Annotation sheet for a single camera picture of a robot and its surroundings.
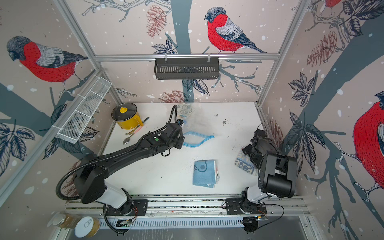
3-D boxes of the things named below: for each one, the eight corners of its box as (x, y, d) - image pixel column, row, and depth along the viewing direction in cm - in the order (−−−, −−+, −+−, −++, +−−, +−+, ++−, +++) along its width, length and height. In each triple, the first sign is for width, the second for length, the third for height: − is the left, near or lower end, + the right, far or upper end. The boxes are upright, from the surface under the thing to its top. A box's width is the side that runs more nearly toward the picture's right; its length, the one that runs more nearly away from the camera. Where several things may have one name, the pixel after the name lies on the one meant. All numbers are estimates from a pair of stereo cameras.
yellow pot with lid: (119, 134, 102) (112, 124, 93) (116, 114, 113) (109, 104, 105) (143, 125, 106) (138, 115, 98) (137, 107, 118) (132, 97, 109)
